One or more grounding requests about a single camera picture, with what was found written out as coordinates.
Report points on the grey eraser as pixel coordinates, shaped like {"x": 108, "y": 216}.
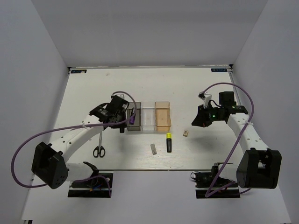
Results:
{"x": 153, "y": 149}

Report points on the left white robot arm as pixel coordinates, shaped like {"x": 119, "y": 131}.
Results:
{"x": 51, "y": 161}

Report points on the clear transparent bin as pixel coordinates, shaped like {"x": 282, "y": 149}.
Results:
{"x": 148, "y": 116}

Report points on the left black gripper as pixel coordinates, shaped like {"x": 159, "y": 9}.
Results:
{"x": 120, "y": 126}

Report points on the purple highlighter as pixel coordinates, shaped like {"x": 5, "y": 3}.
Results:
{"x": 132, "y": 116}

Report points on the dark grey transparent bin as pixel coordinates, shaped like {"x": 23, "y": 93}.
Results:
{"x": 134, "y": 124}

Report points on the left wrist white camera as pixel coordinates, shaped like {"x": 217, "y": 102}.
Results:
{"x": 121, "y": 95}

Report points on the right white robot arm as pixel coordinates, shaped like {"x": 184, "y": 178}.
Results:
{"x": 259, "y": 167}

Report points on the left blue corner label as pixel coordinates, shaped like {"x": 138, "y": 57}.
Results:
{"x": 78, "y": 71}

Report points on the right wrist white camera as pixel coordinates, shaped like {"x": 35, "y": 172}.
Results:
{"x": 206, "y": 97}

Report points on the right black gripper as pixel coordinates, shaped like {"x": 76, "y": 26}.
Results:
{"x": 201, "y": 119}

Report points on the black handled scissors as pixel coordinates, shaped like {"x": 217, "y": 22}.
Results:
{"x": 99, "y": 151}

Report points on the blue corner label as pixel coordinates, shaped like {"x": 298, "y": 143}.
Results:
{"x": 219, "y": 70}
{"x": 78, "y": 71}

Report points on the yellow highlighter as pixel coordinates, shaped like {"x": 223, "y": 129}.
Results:
{"x": 169, "y": 142}

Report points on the wrist white camera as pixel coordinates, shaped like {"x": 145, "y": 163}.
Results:
{"x": 206, "y": 97}
{"x": 121, "y": 95}

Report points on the beige pencil sharpener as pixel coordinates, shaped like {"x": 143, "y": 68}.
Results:
{"x": 185, "y": 133}

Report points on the right blue corner label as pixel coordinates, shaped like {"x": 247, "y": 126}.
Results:
{"x": 219, "y": 70}

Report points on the orange transparent bin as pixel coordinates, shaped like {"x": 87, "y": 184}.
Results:
{"x": 163, "y": 118}

